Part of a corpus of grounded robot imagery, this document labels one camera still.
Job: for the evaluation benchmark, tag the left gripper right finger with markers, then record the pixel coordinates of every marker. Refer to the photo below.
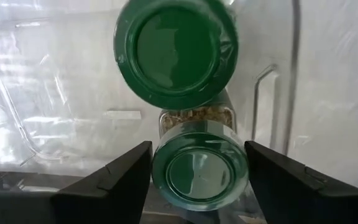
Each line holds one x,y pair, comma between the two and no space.
306,202

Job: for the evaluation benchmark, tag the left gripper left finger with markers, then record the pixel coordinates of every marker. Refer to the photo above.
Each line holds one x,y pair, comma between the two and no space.
104,202

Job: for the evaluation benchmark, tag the green lid spice jar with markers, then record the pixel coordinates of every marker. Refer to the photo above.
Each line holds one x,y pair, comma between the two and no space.
176,53
200,174

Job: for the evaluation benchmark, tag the clear plastic bin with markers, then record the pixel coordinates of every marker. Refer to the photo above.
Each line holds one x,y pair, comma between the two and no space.
57,93

